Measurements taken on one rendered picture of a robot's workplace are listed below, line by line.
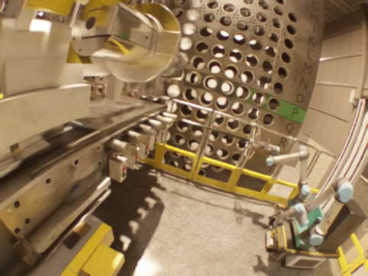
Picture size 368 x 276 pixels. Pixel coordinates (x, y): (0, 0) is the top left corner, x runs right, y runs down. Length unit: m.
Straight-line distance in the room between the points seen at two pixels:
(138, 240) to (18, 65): 1.41
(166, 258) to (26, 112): 1.33
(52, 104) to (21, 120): 0.13
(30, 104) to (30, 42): 0.21
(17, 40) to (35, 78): 0.16
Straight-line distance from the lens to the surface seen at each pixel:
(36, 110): 0.55
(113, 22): 0.45
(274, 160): 1.64
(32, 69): 0.61
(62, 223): 0.79
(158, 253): 1.42
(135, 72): 0.70
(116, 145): 0.89
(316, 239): 1.36
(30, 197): 0.72
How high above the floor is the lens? 1.30
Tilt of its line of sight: 22 degrees down
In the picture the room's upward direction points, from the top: 14 degrees clockwise
